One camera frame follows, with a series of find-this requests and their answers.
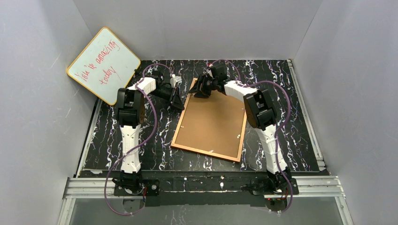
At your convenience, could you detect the purple cable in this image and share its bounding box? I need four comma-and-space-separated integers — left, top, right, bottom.
209, 59, 293, 214
104, 63, 175, 217

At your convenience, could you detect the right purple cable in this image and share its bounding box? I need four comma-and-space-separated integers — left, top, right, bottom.
209, 59, 293, 214

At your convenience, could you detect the brown cardboard backing board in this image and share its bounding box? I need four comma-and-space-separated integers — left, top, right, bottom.
174, 90, 246, 158

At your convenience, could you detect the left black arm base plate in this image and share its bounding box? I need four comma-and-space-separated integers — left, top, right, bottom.
112, 178, 160, 196

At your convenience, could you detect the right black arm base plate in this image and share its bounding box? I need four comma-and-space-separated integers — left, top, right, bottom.
245, 178, 290, 196

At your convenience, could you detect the whiteboard with red writing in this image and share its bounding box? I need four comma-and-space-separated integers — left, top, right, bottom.
66, 27, 141, 105

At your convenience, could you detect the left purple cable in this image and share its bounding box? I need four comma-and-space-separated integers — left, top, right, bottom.
104, 63, 175, 217

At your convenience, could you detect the orange wooden picture frame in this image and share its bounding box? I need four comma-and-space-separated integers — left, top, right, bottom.
170, 77, 248, 163

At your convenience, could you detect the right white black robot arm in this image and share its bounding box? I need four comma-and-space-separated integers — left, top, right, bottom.
189, 66, 291, 187

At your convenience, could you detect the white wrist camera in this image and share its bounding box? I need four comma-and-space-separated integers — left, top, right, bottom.
206, 63, 214, 78
170, 74, 182, 88

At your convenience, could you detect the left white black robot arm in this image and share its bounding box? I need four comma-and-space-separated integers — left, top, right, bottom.
116, 72, 184, 174

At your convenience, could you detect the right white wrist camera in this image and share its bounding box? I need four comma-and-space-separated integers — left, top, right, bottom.
206, 63, 214, 78

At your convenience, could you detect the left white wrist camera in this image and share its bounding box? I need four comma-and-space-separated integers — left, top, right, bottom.
170, 74, 182, 88

